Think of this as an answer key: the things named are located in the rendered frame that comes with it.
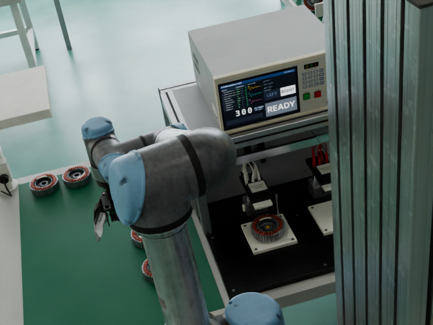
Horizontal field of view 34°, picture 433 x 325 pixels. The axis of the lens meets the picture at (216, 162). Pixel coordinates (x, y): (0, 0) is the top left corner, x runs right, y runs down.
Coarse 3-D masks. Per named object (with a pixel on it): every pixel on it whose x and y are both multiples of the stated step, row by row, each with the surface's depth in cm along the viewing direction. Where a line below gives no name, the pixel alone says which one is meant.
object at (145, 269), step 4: (144, 264) 228; (148, 264) 228; (144, 268) 227; (148, 268) 227; (144, 272) 226; (148, 272) 225; (144, 276) 226; (148, 276) 224; (148, 280) 226; (152, 280) 224
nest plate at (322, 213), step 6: (318, 204) 242; (324, 204) 242; (330, 204) 242; (312, 210) 240; (318, 210) 240; (324, 210) 239; (330, 210) 239; (318, 216) 237; (324, 216) 237; (330, 216) 237; (318, 222) 235; (324, 222) 234; (330, 222) 234; (324, 228) 232; (330, 228) 232; (324, 234) 231
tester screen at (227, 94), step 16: (256, 80) 217; (272, 80) 218; (288, 80) 219; (224, 96) 217; (240, 96) 218; (256, 96) 220; (288, 96) 223; (224, 112) 220; (256, 112) 223; (288, 112) 226
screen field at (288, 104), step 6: (294, 96) 223; (276, 102) 223; (282, 102) 223; (288, 102) 224; (294, 102) 224; (270, 108) 223; (276, 108) 224; (282, 108) 224; (288, 108) 225; (294, 108) 226; (270, 114) 225; (276, 114) 225
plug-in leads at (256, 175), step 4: (244, 164) 236; (244, 168) 237; (252, 168) 234; (256, 168) 235; (240, 172) 241; (244, 172) 234; (256, 172) 236; (244, 176) 235; (248, 176) 238; (252, 176) 235; (256, 176) 239; (244, 180) 236; (248, 180) 239; (252, 180) 236
